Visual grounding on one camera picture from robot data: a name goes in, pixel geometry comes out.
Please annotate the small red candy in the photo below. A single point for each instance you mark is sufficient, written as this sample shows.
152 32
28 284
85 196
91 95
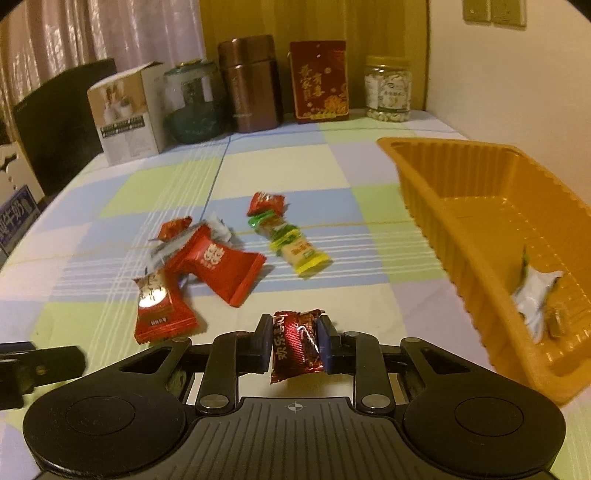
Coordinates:
265 203
175 228

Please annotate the red and silver candy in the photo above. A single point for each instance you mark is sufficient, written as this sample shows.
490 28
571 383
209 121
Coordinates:
159 307

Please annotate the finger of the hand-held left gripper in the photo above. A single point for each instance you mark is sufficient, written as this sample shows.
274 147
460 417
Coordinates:
44 367

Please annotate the blue and white carton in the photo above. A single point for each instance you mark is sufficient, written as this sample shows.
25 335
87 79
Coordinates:
16 207

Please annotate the white candy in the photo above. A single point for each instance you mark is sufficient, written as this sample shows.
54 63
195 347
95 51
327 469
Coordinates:
535 295

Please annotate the glass jar with green lid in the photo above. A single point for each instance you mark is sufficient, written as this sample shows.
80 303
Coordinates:
191 104

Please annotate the pink curtain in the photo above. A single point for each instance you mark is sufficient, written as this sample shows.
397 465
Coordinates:
92 32

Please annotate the orange plastic tray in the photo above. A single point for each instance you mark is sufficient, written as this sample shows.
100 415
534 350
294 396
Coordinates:
466 230

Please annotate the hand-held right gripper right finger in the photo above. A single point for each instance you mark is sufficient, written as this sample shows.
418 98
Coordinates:
326 345

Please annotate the white cardboard box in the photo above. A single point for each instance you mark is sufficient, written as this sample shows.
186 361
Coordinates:
127 115

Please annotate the dark red foil candy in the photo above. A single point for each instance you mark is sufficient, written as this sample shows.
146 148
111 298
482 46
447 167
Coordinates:
295 344

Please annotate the brown gold candy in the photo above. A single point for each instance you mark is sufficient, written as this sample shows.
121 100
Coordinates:
556 321

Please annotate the grey silver candy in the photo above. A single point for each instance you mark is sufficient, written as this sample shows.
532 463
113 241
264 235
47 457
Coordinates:
194 235

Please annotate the large red candy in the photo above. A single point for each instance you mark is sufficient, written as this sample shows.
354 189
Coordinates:
217 265

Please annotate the green wrapped candy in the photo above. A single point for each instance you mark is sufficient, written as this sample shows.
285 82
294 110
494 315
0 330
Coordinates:
272 222

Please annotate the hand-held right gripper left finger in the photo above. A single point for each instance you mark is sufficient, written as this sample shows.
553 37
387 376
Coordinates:
262 344

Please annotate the red gift box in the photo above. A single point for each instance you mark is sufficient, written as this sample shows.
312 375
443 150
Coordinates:
319 83

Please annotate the yellow and green candy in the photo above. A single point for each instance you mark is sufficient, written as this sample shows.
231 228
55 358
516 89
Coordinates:
302 254

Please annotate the clear plastic nut jar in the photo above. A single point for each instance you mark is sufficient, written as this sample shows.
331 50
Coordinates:
388 90

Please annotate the beige wall power socket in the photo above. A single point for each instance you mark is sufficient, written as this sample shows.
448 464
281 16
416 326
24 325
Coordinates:
508 11
477 10

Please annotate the brown metal canister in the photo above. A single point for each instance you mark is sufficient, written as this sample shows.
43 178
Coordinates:
249 83

